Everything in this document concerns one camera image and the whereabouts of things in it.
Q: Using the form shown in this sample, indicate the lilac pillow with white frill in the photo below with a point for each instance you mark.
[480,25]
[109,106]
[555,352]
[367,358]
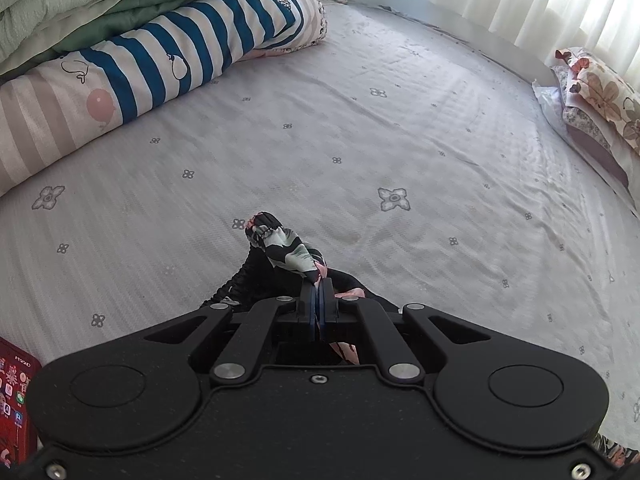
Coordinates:
[597,152]

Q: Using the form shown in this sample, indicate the grey patterned bed sheet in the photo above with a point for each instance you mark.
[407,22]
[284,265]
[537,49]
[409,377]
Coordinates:
[380,125]

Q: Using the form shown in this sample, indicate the blue and pink striped quilt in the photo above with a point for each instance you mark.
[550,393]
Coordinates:
[150,65]

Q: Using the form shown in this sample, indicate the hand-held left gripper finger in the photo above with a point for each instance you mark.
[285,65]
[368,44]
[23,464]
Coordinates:
[312,310]
[323,310]

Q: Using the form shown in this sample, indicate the smartphone with red screen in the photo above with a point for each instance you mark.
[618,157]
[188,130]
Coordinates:
[15,400]

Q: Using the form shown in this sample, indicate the plain green blanket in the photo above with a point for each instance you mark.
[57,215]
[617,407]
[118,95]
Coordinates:
[165,7]

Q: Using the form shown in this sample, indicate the black floral pants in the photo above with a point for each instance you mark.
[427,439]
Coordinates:
[282,250]

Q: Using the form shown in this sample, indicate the large-flower print pillow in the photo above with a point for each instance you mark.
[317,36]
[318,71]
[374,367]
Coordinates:
[602,90]

